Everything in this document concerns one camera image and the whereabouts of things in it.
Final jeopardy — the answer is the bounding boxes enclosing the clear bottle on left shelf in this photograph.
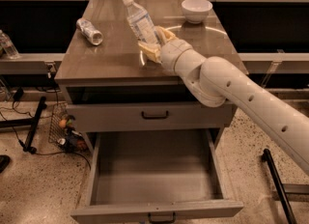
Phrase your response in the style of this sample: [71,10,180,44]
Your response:
[0,30,20,59]

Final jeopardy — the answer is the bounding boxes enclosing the wire basket with items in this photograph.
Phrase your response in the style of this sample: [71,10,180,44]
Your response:
[48,103,88,153]

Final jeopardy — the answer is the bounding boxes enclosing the clear plastic water bottle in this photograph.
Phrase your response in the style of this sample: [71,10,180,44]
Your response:
[123,0,159,44]

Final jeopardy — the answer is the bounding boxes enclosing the grey drawer cabinet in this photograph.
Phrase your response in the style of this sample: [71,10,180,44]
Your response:
[53,0,250,154]

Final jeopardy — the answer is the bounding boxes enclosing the open middle drawer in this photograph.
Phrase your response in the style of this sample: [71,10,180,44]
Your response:
[71,129,243,224]

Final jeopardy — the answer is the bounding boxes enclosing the white ceramic bowl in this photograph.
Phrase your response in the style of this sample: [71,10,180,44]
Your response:
[182,0,212,24]

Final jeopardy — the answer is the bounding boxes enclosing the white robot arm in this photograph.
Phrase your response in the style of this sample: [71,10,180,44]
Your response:
[138,26,309,174]

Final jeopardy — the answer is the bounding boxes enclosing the black stand leg left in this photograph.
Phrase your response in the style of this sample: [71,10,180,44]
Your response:
[0,97,47,154]

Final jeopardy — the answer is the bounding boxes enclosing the black stand leg right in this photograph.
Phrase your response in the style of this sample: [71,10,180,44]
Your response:
[262,149,309,224]

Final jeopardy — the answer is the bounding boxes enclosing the black stand leg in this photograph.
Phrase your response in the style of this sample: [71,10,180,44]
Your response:
[0,97,47,154]
[262,149,309,224]

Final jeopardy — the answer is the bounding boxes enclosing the closed top drawer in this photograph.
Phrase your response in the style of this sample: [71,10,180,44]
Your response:
[67,102,237,132]

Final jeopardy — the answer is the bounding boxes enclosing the black floor cable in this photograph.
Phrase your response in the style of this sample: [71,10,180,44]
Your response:
[0,87,92,170]

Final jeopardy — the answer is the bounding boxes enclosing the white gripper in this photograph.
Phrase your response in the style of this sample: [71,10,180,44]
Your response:
[138,26,206,75]

